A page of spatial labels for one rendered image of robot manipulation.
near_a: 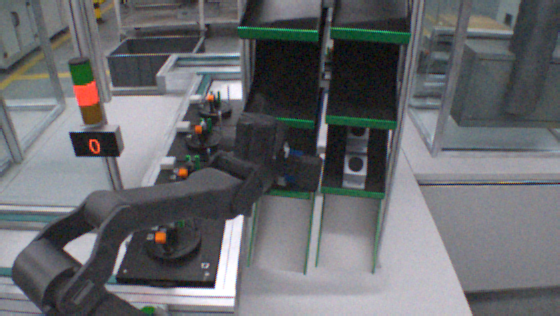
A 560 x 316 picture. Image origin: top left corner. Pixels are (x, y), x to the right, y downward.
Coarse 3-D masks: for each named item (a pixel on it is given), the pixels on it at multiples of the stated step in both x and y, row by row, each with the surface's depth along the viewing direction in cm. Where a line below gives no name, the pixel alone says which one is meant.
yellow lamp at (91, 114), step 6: (84, 108) 91; (90, 108) 92; (96, 108) 93; (84, 114) 92; (90, 114) 92; (96, 114) 93; (102, 114) 96; (84, 120) 93; (90, 120) 93; (96, 120) 94
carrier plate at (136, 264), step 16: (208, 224) 108; (224, 224) 108; (144, 240) 102; (208, 240) 103; (128, 256) 97; (144, 256) 98; (192, 256) 98; (208, 256) 98; (128, 272) 93; (144, 272) 93; (160, 272) 93; (176, 272) 93; (192, 272) 94; (208, 272) 94
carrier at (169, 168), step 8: (208, 152) 120; (168, 160) 130; (208, 160) 122; (160, 168) 129; (168, 168) 129; (176, 168) 123; (192, 168) 119; (200, 168) 126; (160, 176) 126; (168, 176) 126; (176, 176) 123
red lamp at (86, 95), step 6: (90, 84) 90; (78, 90) 89; (84, 90) 89; (90, 90) 90; (96, 90) 92; (78, 96) 90; (84, 96) 90; (90, 96) 91; (96, 96) 92; (78, 102) 91; (84, 102) 91; (90, 102) 91; (96, 102) 93
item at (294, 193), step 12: (324, 72) 90; (288, 132) 91; (300, 132) 91; (312, 132) 91; (288, 144) 89; (300, 144) 89; (312, 144) 89; (264, 192) 83; (276, 192) 82; (288, 192) 81; (300, 192) 80
